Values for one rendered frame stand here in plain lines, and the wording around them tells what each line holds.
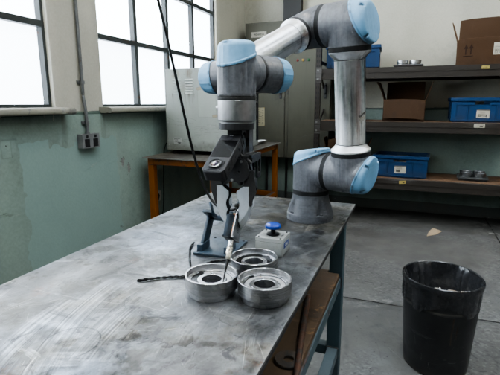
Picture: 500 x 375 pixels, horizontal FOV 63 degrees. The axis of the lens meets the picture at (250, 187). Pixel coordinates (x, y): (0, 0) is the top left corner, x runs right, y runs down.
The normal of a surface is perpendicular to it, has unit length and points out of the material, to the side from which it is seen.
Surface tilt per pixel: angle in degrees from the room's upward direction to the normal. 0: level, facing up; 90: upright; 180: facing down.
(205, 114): 90
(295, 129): 90
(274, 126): 90
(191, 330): 0
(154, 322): 0
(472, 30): 91
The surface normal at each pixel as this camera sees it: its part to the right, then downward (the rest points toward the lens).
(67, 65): 0.93, 0.07
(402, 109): -0.36, 0.07
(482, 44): -0.46, 0.25
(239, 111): 0.14, 0.19
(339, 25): -0.63, 0.29
